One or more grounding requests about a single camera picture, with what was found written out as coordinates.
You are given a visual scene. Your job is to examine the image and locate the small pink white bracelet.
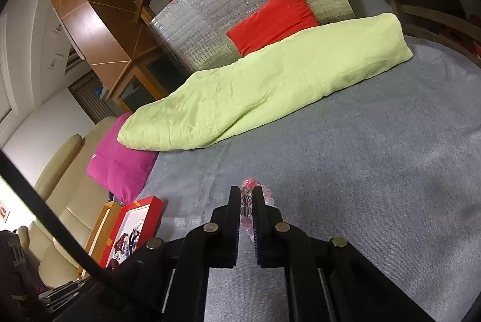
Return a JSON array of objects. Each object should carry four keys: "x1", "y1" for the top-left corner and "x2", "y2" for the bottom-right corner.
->
[{"x1": 240, "y1": 177, "x2": 277, "y2": 242}]

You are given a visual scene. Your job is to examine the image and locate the red box lid tray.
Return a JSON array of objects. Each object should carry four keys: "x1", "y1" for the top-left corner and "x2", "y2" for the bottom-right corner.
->
[{"x1": 100, "y1": 196, "x2": 165, "y2": 268}]

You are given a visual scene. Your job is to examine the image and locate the orange cardboard box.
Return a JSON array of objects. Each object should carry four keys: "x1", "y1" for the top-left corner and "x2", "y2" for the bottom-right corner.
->
[{"x1": 84, "y1": 202, "x2": 121, "y2": 264}]

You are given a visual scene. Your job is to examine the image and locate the magenta pillow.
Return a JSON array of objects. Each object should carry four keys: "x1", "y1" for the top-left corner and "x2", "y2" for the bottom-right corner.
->
[{"x1": 86, "y1": 113, "x2": 158, "y2": 204}]

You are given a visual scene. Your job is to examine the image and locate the grey blanket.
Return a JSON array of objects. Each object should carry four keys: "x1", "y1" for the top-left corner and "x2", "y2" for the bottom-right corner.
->
[{"x1": 142, "y1": 37, "x2": 480, "y2": 321}]

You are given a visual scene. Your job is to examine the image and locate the beige leather sofa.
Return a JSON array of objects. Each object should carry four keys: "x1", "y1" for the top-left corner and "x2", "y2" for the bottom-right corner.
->
[{"x1": 17, "y1": 116, "x2": 117, "y2": 288}]

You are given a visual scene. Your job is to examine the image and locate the light green folded blanket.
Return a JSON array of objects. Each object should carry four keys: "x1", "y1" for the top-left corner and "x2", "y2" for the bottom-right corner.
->
[{"x1": 118, "y1": 13, "x2": 412, "y2": 151}]

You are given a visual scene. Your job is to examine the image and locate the red pillow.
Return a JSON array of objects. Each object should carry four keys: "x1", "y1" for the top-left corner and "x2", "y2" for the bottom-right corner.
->
[{"x1": 227, "y1": 0, "x2": 318, "y2": 57}]

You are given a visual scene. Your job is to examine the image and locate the wooden cabinet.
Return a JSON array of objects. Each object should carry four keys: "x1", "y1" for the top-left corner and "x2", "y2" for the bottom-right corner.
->
[{"x1": 50, "y1": 0, "x2": 168, "y2": 111}]

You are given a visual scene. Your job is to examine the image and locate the black cable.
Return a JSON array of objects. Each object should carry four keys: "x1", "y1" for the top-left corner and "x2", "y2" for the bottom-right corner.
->
[{"x1": 0, "y1": 150, "x2": 118, "y2": 287}]

